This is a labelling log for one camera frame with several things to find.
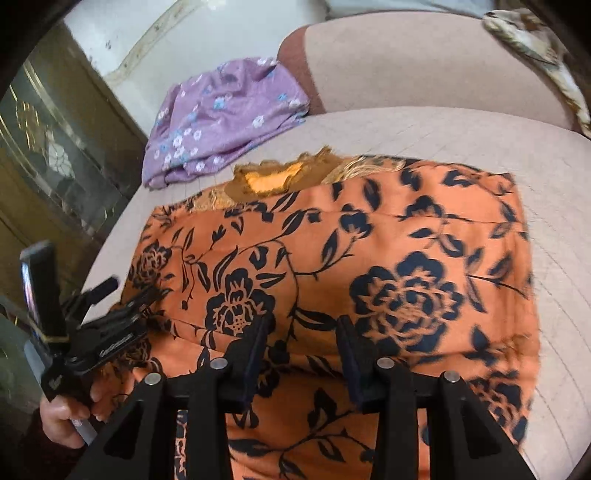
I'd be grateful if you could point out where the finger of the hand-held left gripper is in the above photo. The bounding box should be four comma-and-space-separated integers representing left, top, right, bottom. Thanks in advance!
115, 287, 163, 325
75, 275, 120, 311

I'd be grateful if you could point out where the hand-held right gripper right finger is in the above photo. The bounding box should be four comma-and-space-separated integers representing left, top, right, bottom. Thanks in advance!
336, 315, 532, 480

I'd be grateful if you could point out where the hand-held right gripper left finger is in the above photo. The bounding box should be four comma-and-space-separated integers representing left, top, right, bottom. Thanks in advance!
67, 315, 273, 480

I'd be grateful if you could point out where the purple floral garment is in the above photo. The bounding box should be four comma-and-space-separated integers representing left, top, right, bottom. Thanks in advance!
141, 58, 311, 189

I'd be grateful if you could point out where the orange black floral garment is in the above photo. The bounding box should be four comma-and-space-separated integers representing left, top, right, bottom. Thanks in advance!
122, 147, 544, 480

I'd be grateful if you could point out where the pink bolster with brown end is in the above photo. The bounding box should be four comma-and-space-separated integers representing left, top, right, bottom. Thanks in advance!
277, 23, 583, 136

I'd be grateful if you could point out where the glass panel door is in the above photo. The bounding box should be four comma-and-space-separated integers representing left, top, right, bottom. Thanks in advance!
0, 21, 151, 416

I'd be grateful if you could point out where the beige patterned cloth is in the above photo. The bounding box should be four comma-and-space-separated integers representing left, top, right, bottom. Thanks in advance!
482, 8, 591, 139

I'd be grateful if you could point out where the grey pillow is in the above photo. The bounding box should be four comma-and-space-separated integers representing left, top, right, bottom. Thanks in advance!
323, 0, 491, 19

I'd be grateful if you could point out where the person's left hand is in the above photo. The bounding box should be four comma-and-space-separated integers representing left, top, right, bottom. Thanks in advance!
39, 364, 126, 449

